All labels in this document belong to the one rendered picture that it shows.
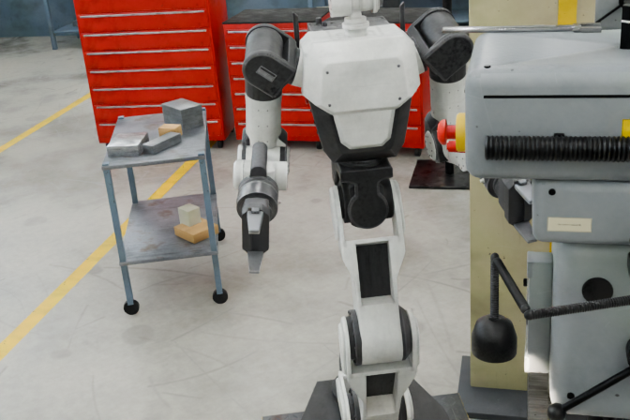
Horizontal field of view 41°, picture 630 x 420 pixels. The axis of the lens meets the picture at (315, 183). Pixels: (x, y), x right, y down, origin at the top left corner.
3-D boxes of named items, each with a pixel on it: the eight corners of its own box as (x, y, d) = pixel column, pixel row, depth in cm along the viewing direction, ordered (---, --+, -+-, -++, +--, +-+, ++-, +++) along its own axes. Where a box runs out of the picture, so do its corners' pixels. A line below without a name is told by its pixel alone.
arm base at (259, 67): (239, 57, 207) (250, 18, 200) (289, 70, 209) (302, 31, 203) (235, 90, 195) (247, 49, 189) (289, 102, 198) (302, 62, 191)
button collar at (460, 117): (456, 157, 127) (455, 119, 125) (458, 143, 133) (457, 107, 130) (469, 157, 127) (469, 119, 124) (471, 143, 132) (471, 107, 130)
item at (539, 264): (524, 372, 140) (527, 262, 132) (524, 358, 144) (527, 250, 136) (548, 374, 139) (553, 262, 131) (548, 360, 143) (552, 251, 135)
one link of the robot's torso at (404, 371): (338, 406, 247) (336, 303, 215) (405, 398, 249) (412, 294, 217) (346, 454, 236) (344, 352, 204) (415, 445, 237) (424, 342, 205)
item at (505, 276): (491, 264, 128) (491, 256, 127) (500, 263, 128) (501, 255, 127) (525, 322, 112) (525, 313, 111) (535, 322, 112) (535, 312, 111)
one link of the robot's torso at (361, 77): (289, 139, 225) (277, 7, 211) (412, 127, 227) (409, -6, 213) (297, 179, 197) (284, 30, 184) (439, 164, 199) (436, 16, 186)
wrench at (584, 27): (441, 35, 133) (441, 30, 133) (443, 29, 137) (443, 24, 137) (601, 32, 127) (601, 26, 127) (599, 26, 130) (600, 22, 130)
